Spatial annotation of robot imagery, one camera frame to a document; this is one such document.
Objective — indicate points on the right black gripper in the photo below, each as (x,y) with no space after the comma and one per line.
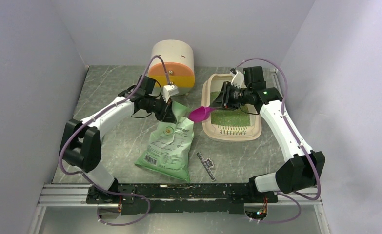
(223,100)

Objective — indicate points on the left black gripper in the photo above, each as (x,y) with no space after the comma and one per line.
(166,113)

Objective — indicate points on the magenta plastic scoop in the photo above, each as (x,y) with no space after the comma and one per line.
(202,113)

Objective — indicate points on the green litter bag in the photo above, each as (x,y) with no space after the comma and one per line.
(169,145)

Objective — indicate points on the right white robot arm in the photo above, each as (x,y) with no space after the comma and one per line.
(302,166)

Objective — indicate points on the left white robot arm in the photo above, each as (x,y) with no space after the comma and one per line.
(81,141)

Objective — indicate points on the beige litter box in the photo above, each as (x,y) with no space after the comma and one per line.
(224,125)

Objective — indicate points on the beige orange drawer cabinet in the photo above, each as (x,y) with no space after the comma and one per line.
(178,59)

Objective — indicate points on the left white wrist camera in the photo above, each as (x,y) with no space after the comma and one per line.
(168,91)

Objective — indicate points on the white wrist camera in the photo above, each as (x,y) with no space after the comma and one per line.
(168,91)
(238,78)

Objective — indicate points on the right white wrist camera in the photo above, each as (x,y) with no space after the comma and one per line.
(238,78)

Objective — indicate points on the black mounting rail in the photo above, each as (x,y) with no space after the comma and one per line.
(179,198)

